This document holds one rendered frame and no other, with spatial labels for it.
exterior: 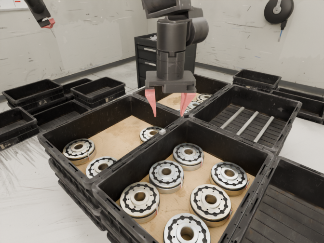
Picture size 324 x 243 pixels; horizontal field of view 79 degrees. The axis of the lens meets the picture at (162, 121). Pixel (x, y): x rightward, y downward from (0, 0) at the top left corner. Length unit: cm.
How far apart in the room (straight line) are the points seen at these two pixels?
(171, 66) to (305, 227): 50
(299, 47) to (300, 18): 41
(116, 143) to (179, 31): 50
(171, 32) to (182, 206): 42
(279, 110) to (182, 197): 61
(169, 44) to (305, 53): 340
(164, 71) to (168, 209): 35
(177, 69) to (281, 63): 343
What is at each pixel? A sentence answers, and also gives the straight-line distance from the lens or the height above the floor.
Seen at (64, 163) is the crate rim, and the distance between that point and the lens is 58.
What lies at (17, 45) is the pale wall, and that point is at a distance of 353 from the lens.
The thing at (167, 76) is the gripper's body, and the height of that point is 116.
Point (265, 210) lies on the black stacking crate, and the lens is 62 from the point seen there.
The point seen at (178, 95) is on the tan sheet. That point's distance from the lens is 109.
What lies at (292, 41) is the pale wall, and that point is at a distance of 372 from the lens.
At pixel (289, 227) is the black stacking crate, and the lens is 62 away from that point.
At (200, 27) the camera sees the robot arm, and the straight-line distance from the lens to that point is 45.
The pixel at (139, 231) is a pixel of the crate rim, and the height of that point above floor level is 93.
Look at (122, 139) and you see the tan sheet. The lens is 77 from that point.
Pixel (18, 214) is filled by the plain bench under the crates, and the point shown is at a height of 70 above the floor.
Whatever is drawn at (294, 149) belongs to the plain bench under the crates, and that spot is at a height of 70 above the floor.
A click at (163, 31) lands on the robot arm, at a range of 39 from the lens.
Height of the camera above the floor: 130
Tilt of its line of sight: 33 degrees down
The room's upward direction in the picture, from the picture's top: straight up
